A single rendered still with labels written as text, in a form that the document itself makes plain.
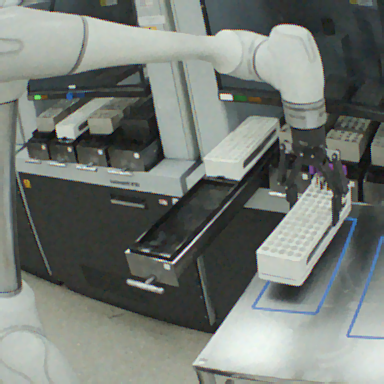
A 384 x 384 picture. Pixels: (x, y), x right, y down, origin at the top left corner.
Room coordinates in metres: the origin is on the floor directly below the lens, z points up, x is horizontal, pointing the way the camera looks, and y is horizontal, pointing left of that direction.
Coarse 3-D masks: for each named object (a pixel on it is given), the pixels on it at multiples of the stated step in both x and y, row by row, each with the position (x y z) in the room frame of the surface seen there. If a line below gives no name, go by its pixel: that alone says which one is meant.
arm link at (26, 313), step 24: (0, 96) 0.86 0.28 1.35; (0, 120) 0.87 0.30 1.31; (0, 144) 0.86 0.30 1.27; (0, 168) 0.85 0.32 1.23; (0, 192) 0.85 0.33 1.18; (0, 216) 0.84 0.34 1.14; (0, 240) 0.83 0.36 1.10; (0, 264) 0.82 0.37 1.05; (0, 288) 0.81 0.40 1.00; (24, 288) 0.86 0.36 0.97; (0, 312) 0.78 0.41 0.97; (24, 312) 0.81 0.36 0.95; (0, 336) 0.75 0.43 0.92
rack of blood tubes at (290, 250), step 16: (320, 192) 1.10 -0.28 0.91; (304, 208) 1.05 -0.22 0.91; (320, 208) 1.04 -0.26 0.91; (288, 224) 1.01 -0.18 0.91; (304, 224) 0.99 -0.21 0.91; (320, 224) 0.99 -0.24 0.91; (272, 240) 0.96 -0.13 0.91; (288, 240) 0.95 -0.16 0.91; (304, 240) 0.93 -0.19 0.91; (320, 240) 1.00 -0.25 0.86; (256, 256) 0.93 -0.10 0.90; (272, 256) 0.91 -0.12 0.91; (288, 256) 0.90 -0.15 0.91; (304, 256) 0.89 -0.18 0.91; (272, 272) 0.91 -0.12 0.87; (288, 272) 0.89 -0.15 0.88; (304, 272) 0.88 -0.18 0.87
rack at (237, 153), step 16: (240, 128) 1.62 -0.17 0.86; (256, 128) 1.59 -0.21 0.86; (272, 128) 1.59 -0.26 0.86; (224, 144) 1.53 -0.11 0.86; (240, 144) 1.50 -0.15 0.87; (256, 144) 1.50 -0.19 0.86; (208, 160) 1.45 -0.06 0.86; (224, 160) 1.43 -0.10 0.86; (240, 160) 1.42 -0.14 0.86; (240, 176) 1.41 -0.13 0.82
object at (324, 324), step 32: (352, 224) 1.08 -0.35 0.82; (320, 256) 0.99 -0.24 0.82; (352, 256) 0.95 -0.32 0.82; (256, 288) 0.94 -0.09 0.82; (288, 288) 0.91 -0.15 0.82; (320, 288) 0.88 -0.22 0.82; (352, 288) 0.85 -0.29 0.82; (224, 320) 0.85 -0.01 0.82; (256, 320) 0.83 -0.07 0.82; (288, 320) 0.81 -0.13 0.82; (320, 320) 0.78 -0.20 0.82; (352, 320) 0.75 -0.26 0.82; (224, 352) 0.76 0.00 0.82; (256, 352) 0.73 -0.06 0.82; (288, 352) 0.71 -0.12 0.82; (320, 352) 0.68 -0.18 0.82; (352, 352) 0.65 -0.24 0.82
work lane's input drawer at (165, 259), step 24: (264, 168) 1.48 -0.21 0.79; (192, 192) 1.40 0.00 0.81; (216, 192) 1.38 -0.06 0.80; (240, 192) 1.36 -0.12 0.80; (168, 216) 1.31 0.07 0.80; (192, 216) 1.29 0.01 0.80; (216, 216) 1.27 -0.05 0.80; (144, 240) 1.22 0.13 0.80; (168, 240) 1.21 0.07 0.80; (192, 240) 1.19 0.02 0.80; (144, 264) 1.15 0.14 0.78; (168, 264) 1.11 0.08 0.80; (144, 288) 1.11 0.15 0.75
